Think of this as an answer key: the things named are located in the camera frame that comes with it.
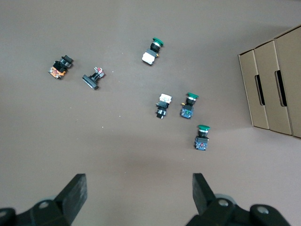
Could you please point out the brown cardboard box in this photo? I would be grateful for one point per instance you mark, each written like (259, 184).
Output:
(249, 89)
(270, 94)
(294, 82)

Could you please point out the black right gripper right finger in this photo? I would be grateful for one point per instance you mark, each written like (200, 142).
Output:
(207, 202)

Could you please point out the green push button blue base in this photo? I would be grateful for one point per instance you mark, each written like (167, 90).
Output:
(201, 141)
(188, 110)

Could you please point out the black selector switch white base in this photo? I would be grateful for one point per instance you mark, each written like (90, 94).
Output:
(163, 103)

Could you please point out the black selector switch orange base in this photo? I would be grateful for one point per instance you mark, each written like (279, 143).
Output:
(58, 68)

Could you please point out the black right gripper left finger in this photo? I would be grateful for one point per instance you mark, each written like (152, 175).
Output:
(70, 200)

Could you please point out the green push button white base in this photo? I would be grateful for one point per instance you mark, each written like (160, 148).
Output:
(149, 56)

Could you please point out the black flat button red base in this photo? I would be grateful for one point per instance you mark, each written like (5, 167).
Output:
(92, 78)

